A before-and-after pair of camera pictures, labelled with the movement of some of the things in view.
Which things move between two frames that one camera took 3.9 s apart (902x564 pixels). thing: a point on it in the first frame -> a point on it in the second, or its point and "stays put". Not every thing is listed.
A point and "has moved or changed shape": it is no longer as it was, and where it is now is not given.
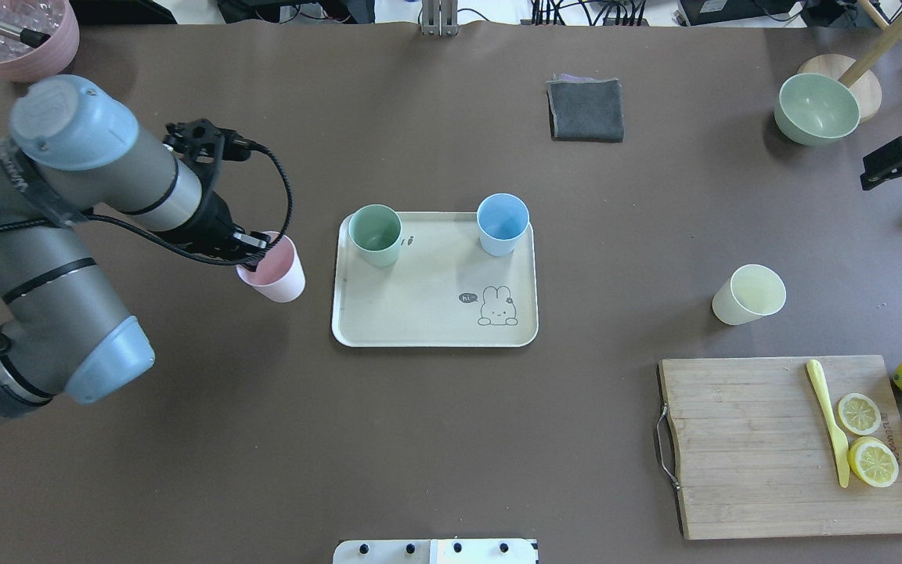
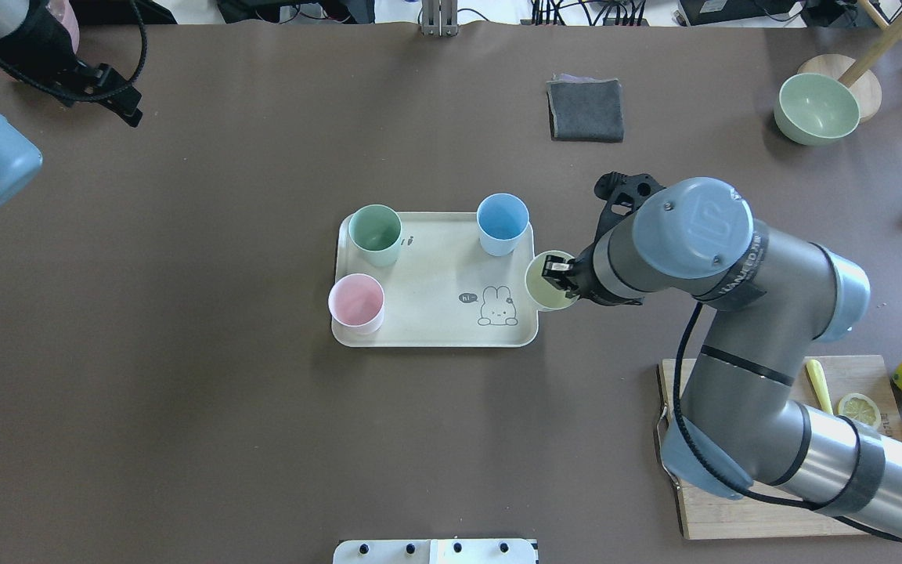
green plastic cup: x=375 y=233 stays put
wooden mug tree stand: x=854 y=74 stays put
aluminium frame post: x=440 y=17 stays put
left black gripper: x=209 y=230 -> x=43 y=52
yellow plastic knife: x=815 y=376 stays put
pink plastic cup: x=280 y=276 -> x=356 y=304
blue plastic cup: x=503 y=219 stays put
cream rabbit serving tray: x=443 y=289 stays put
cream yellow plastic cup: x=753 y=291 has moved or changed shape
